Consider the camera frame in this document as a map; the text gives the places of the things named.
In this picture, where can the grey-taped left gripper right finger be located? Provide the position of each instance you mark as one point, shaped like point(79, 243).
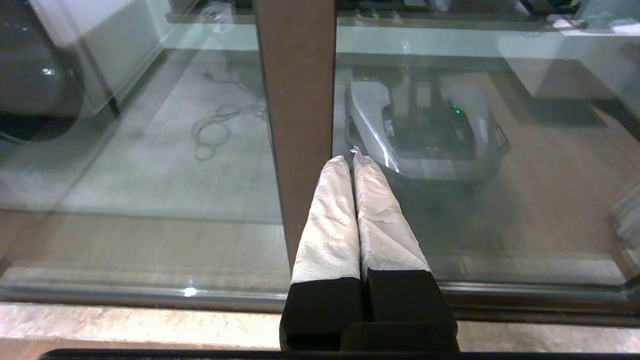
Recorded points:
point(385, 235)

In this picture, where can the brown framed sliding glass door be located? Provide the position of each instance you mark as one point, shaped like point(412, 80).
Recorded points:
point(525, 225)

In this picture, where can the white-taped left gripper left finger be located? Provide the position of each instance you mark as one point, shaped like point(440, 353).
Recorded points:
point(330, 240)

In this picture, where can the brown framed fixed glass panel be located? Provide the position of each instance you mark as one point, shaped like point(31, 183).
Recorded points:
point(300, 100)

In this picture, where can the dark front-loading washing machine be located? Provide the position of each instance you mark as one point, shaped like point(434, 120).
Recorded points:
point(30, 85)

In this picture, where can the metal floor door track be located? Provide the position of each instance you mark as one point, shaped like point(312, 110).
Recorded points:
point(125, 295)

